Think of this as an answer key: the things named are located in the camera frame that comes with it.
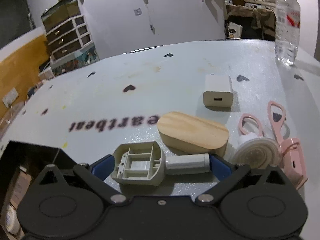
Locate grey plastic handle tool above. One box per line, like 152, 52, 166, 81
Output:
111, 141, 210, 186

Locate oval wooden block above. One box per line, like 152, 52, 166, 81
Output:
157, 112, 229, 157

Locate pink scissors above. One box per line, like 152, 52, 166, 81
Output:
238, 101, 308, 189

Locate white USB charger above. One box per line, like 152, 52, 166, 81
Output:
203, 74, 234, 107

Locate white tape roll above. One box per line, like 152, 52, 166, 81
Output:
231, 133, 281, 169

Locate white drawer cabinet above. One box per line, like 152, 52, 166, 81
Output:
43, 14, 100, 76

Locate clear plastic water bottle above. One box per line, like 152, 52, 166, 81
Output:
275, 0, 300, 66

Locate dark chair with clothes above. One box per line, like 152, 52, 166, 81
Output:
225, 5, 276, 41

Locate glass fish tank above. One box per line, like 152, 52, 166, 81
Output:
41, 0, 81, 33

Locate white wall socket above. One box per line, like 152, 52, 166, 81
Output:
2, 87, 18, 108

